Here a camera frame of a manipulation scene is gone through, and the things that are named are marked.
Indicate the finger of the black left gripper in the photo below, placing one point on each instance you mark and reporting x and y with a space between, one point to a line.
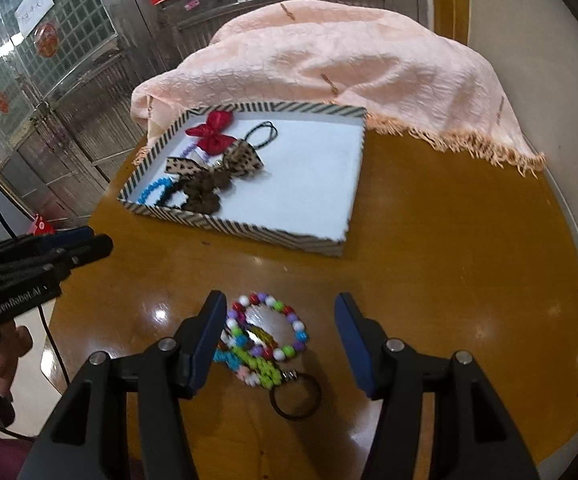
56 266
31 246

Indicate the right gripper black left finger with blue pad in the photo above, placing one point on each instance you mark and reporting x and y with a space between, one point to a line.
85 437

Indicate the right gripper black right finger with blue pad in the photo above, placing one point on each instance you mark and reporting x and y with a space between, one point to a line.
474 436

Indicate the leopard print bow scrunchie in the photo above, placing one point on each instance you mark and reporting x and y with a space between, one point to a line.
205 182

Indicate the striped white jewelry tray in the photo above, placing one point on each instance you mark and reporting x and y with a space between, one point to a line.
303 197

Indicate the person's left hand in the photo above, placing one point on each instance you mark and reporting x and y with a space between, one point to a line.
15 343

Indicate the red bag on floor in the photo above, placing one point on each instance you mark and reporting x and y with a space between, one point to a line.
40 226

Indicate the black scrunchie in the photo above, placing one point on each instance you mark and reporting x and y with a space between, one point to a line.
169 191

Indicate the red satin bow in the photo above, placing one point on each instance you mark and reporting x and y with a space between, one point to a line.
211 135

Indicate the round red window decoration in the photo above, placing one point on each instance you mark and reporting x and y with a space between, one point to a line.
46 39

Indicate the white paper note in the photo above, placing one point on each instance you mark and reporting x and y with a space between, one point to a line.
29 13

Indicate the pink textured fringed cloth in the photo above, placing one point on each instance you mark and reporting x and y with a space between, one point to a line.
409 79

